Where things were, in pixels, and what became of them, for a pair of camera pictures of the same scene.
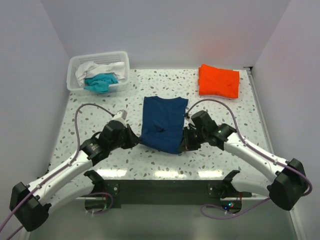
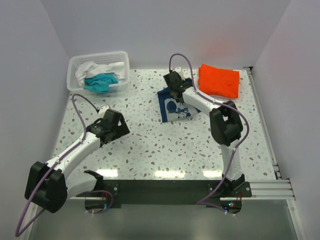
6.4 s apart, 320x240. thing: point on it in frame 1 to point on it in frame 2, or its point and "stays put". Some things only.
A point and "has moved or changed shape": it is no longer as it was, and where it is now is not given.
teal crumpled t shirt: [100, 83] stays put
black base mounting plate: [116, 192] stays put
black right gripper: [186, 144] to [183, 81]
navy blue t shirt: [163, 123] has moved or changed shape
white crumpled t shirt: [90, 69] stays put
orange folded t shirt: [219, 83] stays put
